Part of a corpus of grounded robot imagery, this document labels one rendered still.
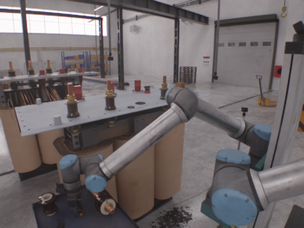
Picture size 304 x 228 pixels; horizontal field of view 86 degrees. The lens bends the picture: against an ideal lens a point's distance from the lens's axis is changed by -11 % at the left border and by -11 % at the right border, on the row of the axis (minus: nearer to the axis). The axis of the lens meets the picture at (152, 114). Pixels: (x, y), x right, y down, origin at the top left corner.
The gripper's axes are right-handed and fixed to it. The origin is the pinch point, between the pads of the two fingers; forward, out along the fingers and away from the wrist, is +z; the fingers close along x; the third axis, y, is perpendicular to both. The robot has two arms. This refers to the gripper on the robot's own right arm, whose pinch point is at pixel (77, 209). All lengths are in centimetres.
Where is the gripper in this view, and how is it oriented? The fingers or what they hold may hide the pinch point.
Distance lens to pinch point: 118.2
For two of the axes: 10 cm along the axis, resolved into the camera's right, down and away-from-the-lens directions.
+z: 0.0, 9.6, 2.8
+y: 9.9, -0.3, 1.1
